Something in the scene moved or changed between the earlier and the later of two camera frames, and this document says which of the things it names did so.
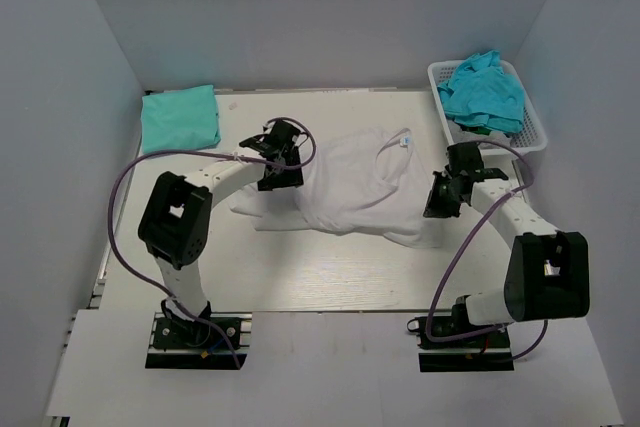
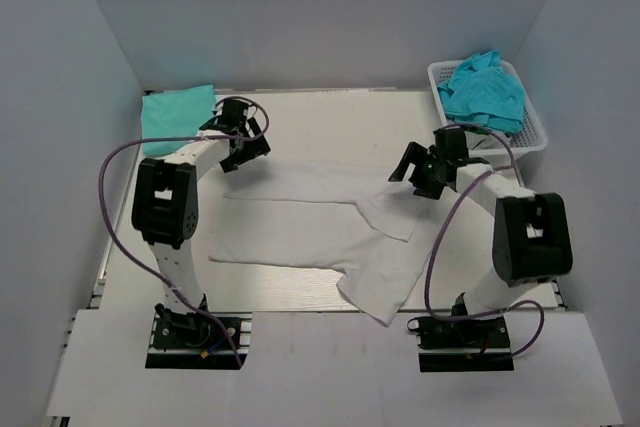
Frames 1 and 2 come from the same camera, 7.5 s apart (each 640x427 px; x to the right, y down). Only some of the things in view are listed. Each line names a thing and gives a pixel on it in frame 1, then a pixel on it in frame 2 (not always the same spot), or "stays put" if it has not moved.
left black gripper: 293,177 → 256,146
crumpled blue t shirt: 481,92 stays put
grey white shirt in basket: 460,135 stays put
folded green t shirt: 179,120 stays put
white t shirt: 363,182 → 380,243
